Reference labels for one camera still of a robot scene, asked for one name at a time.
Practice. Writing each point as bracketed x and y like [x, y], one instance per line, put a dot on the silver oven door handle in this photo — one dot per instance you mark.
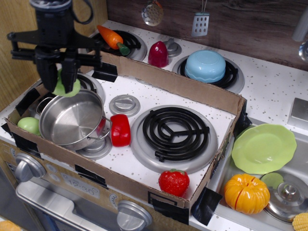
[65, 211]

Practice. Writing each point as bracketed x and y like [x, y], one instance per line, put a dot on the yellow toy corn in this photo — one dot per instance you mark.
[300, 222]

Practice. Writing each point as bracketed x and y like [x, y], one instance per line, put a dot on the oven knob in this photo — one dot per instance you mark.
[28, 168]
[132, 217]

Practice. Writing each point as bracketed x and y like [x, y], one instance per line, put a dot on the left oven knob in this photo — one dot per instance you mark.
[28, 168]

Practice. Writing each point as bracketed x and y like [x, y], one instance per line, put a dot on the front left black burner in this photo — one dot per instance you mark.
[86, 82]

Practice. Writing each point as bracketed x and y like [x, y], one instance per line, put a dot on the hanging grey spatula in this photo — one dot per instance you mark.
[201, 22]

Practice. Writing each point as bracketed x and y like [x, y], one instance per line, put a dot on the light green toy broccoli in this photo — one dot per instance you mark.
[60, 90]

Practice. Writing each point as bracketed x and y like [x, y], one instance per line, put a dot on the silver faucet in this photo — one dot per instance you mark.
[300, 33]

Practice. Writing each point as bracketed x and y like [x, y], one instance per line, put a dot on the red toy pepper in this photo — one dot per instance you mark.
[120, 131]

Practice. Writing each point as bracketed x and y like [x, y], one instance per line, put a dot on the green toy apple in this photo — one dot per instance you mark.
[30, 124]

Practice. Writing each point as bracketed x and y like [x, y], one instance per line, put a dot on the dark red toy vegetable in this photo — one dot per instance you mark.
[158, 55]

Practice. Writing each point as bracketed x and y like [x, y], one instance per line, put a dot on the front right black burner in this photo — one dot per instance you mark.
[168, 137]

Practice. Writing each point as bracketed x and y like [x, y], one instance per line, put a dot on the silver back stove knob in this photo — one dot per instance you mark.
[173, 48]

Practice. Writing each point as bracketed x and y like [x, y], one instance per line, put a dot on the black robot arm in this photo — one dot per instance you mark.
[51, 3]

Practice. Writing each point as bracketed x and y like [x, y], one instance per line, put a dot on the silver centre stove knob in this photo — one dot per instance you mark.
[124, 104]

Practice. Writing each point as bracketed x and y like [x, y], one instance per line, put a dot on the oven clock display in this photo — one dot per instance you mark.
[81, 186]

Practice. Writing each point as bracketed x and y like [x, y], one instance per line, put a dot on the red toy strawberry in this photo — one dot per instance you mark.
[174, 182]

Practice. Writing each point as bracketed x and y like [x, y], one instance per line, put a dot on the silver stove knob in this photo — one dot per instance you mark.
[173, 48]
[97, 150]
[124, 104]

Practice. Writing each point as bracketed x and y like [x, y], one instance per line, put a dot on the green plastic plate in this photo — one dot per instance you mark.
[263, 149]

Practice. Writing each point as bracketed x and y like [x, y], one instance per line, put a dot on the light blue plastic bowl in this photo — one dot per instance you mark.
[205, 66]

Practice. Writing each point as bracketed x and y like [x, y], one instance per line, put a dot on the orange toy pumpkin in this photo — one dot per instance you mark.
[246, 194]

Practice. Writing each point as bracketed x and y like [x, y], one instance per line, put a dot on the stainless steel pot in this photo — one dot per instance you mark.
[74, 122]

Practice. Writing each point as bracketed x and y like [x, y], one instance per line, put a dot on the right oven knob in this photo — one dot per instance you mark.
[132, 217]

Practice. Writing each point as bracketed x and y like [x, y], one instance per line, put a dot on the steel pot lid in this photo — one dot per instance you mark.
[288, 195]

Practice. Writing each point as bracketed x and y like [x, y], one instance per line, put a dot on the hanging metal strainer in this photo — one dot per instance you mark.
[152, 13]

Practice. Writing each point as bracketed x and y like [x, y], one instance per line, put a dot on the cardboard fence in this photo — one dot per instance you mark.
[153, 87]

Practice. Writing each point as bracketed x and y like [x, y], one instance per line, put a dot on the silver front stove knob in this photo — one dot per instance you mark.
[97, 150]

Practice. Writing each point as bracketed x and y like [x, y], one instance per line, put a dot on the orange toy at corner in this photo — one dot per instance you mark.
[8, 226]

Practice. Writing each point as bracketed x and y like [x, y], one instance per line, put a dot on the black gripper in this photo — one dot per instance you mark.
[55, 41]

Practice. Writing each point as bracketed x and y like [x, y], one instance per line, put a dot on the orange toy carrot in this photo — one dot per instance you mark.
[113, 39]

